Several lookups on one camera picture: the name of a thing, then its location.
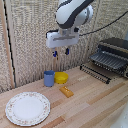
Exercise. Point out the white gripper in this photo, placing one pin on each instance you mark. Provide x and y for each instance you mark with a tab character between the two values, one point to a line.
61	39

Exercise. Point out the orange bread piece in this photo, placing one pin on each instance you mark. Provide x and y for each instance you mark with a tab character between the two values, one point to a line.
66	91

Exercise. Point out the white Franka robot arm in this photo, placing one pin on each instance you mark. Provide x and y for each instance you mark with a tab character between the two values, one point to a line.
71	13

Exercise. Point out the grey oven tray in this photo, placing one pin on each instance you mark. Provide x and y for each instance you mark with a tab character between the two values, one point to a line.
108	60

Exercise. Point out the yellow bowl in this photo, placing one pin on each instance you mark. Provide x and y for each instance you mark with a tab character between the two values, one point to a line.
61	77

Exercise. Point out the blue cup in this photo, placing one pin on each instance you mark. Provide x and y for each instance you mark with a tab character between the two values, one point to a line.
49	78

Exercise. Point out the beige woven folding screen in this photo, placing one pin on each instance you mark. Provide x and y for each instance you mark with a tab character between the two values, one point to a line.
31	40

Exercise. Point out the white floral-rimmed plate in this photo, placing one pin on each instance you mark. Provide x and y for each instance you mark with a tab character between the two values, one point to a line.
27	108

